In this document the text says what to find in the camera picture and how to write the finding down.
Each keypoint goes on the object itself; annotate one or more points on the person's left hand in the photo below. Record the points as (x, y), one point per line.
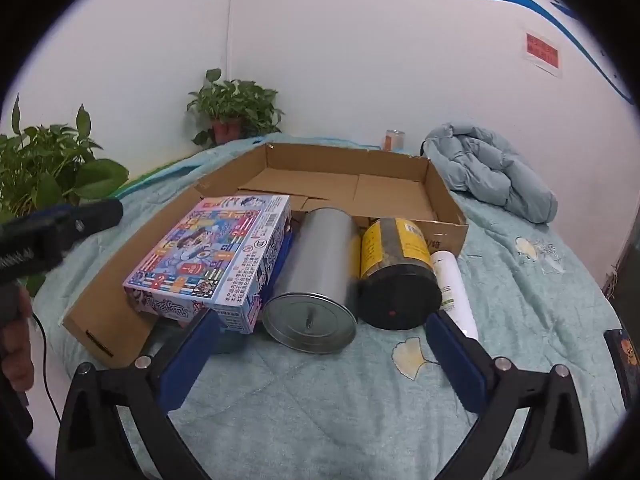
(15, 350)

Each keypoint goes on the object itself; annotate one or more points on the white bottle with leaf print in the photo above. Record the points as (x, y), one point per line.
(450, 285)

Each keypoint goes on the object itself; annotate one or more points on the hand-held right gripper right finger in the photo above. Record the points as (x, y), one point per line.
(455, 365)

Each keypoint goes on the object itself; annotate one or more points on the green mat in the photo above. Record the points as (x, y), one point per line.
(132, 185)

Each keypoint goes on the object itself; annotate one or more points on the colourful booklet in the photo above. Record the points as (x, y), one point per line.
(210, 255)

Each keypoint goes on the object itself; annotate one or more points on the yellow jar with black lid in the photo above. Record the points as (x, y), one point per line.
(395, 250)

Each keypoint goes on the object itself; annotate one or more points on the large leafy green plant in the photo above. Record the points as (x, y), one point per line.
(45, 170)

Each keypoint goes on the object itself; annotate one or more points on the blue toy skateboard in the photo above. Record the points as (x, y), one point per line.
(281, 260)

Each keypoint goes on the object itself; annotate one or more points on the teal quilted blanket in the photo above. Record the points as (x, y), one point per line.
(325, 410)

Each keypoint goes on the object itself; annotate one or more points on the dark phone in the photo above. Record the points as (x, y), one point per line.
(622, 360)

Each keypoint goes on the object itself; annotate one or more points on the silver metal tin canister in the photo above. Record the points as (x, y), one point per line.
(315, 270)

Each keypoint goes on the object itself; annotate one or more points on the red wall sign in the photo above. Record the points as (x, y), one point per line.
(542, 50)

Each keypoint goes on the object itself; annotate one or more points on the brown cardboard box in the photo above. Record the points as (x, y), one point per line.
(325, 180)

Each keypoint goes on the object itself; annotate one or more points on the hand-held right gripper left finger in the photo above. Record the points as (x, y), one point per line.
(190, 360)

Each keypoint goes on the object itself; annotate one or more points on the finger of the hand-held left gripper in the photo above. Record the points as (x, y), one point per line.
(97, 214)

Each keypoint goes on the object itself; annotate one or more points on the light blue down jacket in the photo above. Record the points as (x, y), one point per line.
(490, 170)

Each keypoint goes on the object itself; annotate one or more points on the potted plant in red pot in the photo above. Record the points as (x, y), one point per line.
(235, 100)

